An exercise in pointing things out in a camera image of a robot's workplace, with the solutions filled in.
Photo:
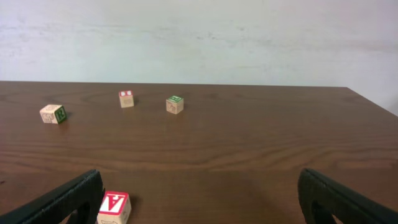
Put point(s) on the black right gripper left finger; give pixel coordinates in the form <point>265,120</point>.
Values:
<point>78,200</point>

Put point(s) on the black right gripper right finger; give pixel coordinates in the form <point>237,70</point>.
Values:
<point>324,200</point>

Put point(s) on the red letter A block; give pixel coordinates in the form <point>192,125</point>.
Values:
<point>115,208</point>

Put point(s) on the red letter I block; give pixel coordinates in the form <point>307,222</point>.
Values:
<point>126,98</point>

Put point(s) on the green letter R block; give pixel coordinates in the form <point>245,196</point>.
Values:
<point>53,114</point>

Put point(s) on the plain wooden picture block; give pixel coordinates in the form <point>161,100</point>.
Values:
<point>174,104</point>

